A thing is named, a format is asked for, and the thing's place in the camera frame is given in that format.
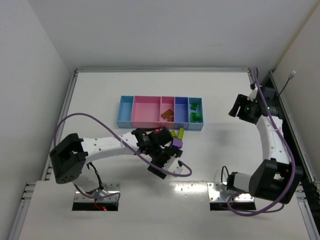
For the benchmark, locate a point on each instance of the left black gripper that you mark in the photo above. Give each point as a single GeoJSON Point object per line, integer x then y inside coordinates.
{"type": "Point", "coordinates": [169, 152]}

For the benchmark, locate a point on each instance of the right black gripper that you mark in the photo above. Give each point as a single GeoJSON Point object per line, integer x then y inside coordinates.
{"type": "Point", "coordinates": [240, 106]}

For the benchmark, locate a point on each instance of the lilac oval lego piece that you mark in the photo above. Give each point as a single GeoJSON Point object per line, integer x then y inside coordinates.
{"type": "Point", "coordinates": [177, 143]}

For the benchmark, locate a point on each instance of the lime square lego brick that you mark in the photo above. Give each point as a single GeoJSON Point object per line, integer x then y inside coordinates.
{"type": "Point", "coordinates": [173, 133]}

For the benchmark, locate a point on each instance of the lime long lego brick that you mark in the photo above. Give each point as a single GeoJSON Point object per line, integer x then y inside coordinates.
{"type": "Point", "coordinates": [180, 133]}

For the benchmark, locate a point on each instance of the long green lego brick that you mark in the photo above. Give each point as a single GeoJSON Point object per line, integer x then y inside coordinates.
{"type": "Point", "coordinates": [193, 117]}

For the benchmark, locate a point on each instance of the orange lego plate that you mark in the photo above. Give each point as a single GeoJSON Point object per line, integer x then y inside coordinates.
{"type": "Point", "coordinates": [167, 114]}
{"type": "Point", "coordinates": [170, 119]}

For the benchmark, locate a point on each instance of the green square lego brick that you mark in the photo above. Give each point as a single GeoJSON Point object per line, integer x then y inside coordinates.
{"type": "Point", "coordinates": [198, 116]}

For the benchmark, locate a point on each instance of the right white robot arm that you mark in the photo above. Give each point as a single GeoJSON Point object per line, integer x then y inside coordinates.
{"type": "Point", "coordinates": [275, 172]}

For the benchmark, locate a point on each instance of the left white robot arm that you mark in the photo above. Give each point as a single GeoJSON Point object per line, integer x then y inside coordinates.
{"type": "Point", "coordinates": [71, 158]}

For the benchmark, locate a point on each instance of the right light blue bin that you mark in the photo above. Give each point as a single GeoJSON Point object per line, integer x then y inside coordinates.
{"type": "Point", "coordinates": [199, 124]}

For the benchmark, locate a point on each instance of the periwinkle blue bin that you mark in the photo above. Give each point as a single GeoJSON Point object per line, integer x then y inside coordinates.
{"type": "Point", "coordinates": [181, 112]}

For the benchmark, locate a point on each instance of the large pink bin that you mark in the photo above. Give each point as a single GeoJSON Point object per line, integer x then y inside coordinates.
{"type": "Point", "coordinates": [146, 112]}

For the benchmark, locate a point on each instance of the small pink bin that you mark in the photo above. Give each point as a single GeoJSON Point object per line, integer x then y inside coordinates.
{"type": "Point", "coordinates": [167, 102]}

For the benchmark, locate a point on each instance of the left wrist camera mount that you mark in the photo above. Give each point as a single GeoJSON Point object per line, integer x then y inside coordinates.
{"type": "Point", "coordinates": [173, 166]}

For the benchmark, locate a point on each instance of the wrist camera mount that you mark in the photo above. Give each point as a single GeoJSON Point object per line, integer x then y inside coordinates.
{"type": "Point", "coordinates": [254, 95]}
{"type": "Point", "coordinates": [173, 166]}

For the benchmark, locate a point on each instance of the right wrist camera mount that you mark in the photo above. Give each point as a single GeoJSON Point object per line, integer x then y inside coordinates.
{"type": "Point", "coordinates": [254, 95]}

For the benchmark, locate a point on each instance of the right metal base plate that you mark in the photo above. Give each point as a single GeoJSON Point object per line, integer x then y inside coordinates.
{"type": "Point", "coordinates": [218, 193]}

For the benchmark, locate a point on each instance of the metal base plate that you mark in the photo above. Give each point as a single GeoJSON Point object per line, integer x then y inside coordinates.
{"type": "Point", "coordinates": [110, 194]}
{"type": "Point", "coordinates": [218, 193]}

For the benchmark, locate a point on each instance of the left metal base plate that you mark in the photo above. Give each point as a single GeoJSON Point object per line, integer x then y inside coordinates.
{"type": "Point", "coordinates": [110, 194]}

